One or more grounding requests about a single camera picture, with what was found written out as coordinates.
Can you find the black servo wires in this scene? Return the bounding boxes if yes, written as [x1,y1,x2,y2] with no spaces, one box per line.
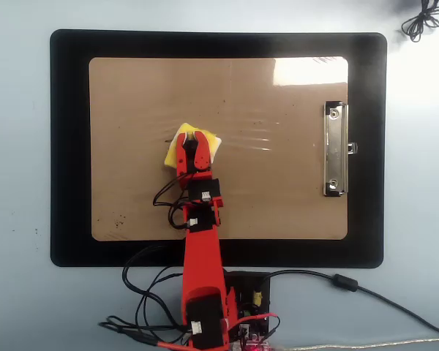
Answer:
[97,171,192,348]

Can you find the silver braided USB cable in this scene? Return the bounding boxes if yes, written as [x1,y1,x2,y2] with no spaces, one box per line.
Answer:
[270,336,439,351]

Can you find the black rectangular desk mat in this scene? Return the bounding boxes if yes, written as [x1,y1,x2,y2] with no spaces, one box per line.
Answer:
[50,29,388,268]

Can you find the black controller board base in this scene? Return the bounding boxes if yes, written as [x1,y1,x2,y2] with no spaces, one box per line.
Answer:
[225,271,272,351]

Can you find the brown clipboard with writing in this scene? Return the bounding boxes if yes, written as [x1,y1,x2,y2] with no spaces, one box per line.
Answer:
[88,56,350,241]

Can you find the yellow sponge with black knob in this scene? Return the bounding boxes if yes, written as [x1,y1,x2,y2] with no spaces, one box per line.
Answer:
[163,122,223,170]

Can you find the silver metal clipboard clip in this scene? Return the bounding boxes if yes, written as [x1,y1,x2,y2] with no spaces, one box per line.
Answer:
[322,100,359,197]

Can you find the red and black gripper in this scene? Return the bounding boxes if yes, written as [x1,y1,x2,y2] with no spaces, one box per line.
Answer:
[175,130,225,206]

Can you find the thin red wire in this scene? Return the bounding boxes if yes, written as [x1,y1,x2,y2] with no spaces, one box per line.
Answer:
[157,312,281,349]

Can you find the tangled black cable bundle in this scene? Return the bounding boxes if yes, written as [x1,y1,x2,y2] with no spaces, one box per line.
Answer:
[401,0,439,42]

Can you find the black power cable with ferrite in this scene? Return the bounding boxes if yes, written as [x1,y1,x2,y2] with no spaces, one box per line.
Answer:
[267,269,439,338]

